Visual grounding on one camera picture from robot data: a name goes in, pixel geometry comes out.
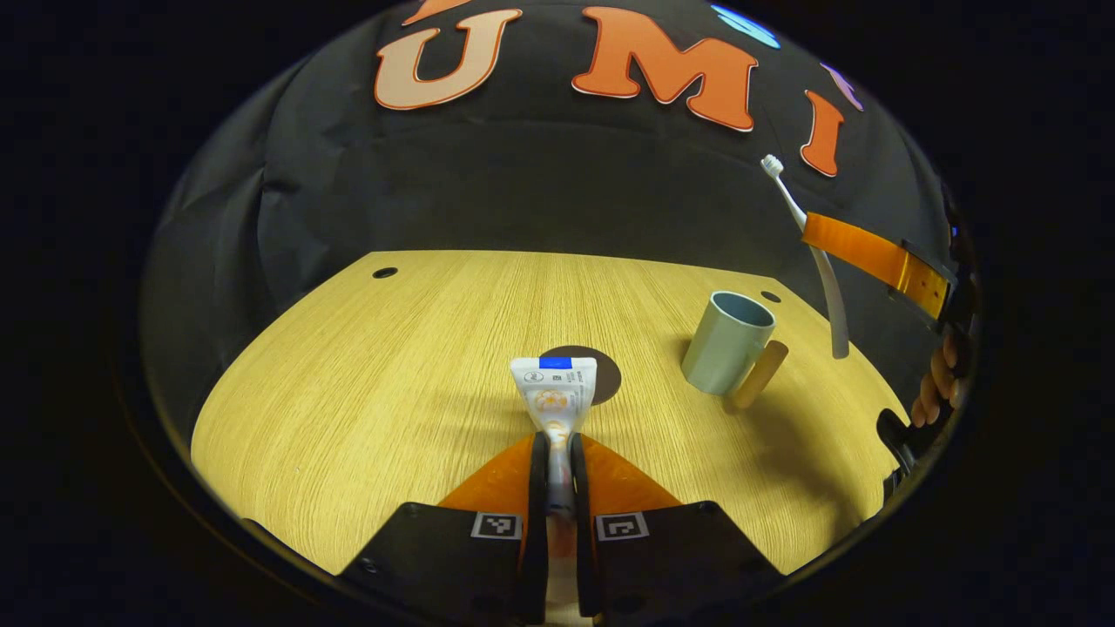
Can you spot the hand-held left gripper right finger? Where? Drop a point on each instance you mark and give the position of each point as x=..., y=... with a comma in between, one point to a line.
x=582, y=540

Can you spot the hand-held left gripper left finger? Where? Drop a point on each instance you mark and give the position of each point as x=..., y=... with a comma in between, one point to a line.
x=538, y=522

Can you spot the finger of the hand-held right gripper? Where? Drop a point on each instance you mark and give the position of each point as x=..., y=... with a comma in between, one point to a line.
x=862, y=252

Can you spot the white toothbrush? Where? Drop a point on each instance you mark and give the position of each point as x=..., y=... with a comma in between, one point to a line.
x=830, y=296

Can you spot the white toothpaste tube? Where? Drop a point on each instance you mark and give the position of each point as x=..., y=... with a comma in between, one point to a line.
x=555, y=392

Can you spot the dark round coaster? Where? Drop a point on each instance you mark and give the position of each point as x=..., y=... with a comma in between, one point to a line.
x=608, y=374

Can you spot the black backdrop cloth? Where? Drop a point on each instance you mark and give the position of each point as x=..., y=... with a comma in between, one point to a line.
x=523, y=174

